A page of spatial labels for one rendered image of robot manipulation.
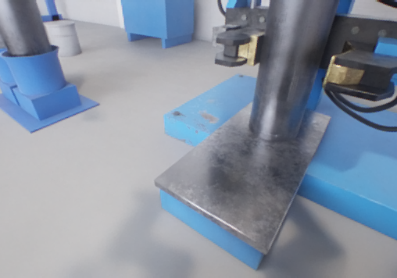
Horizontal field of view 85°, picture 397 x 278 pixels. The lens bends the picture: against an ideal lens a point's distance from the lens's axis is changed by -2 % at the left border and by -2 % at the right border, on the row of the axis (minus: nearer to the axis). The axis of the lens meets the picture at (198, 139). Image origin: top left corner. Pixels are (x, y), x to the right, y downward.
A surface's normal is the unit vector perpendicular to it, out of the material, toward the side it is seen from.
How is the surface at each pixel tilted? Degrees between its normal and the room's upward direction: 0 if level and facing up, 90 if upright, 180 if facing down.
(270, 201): 0
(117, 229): 0
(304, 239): 0
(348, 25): 90
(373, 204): 90
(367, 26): 90
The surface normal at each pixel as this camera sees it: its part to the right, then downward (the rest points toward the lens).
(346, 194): -0.59, 0.46
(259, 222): 0.02, -0.82
